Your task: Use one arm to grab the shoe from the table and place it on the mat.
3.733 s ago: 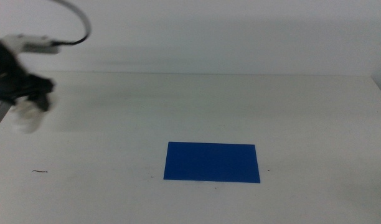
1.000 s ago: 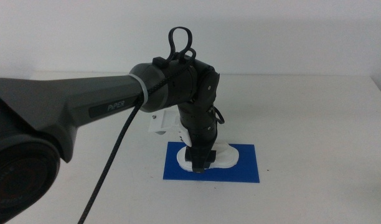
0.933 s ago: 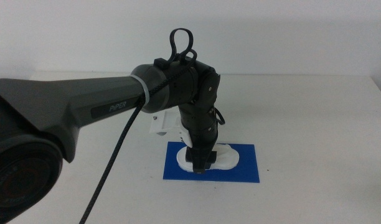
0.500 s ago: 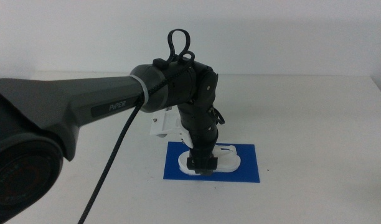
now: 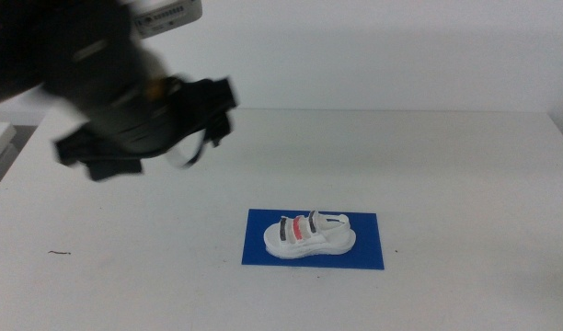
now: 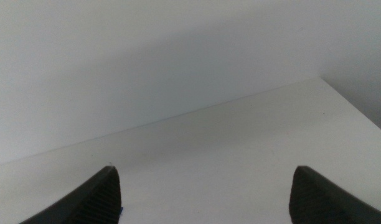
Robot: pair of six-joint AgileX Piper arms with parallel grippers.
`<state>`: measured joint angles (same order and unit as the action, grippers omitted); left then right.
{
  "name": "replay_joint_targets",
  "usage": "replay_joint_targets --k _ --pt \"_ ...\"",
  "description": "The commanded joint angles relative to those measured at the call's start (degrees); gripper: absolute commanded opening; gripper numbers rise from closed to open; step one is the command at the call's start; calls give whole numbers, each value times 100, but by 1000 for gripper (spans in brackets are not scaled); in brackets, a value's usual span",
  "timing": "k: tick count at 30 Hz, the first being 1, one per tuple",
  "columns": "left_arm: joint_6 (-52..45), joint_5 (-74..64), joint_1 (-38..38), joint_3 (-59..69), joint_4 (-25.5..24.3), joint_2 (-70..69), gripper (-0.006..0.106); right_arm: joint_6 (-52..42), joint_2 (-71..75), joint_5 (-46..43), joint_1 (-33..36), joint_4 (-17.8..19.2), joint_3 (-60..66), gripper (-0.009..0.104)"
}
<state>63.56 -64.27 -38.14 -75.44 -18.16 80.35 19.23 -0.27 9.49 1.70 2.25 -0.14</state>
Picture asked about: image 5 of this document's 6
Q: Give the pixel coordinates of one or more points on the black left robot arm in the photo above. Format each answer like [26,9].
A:
[42,41]

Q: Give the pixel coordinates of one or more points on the small brown thread scrap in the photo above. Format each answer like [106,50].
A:
[59,252]

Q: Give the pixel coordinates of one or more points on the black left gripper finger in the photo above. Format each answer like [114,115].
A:
[203,103]
[104,163]

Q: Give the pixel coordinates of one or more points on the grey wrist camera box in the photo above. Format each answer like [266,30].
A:
[168,16]

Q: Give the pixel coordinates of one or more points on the blue rectangular mat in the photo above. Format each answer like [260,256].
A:
[258,239]

